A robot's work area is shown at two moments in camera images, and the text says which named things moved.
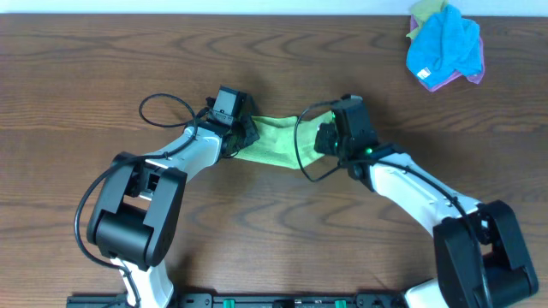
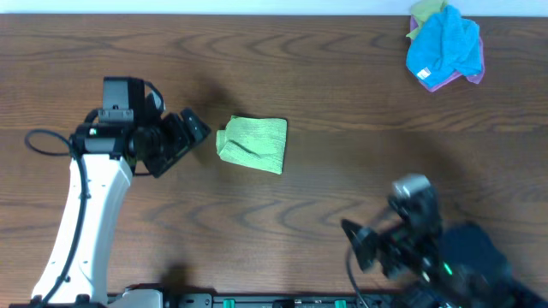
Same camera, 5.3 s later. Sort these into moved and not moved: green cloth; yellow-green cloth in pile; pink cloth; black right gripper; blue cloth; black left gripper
Moved: black right gripper; black left gripper; green cloth
Not moved: pink cloth; blue cloth; yellow-green cloth in pile
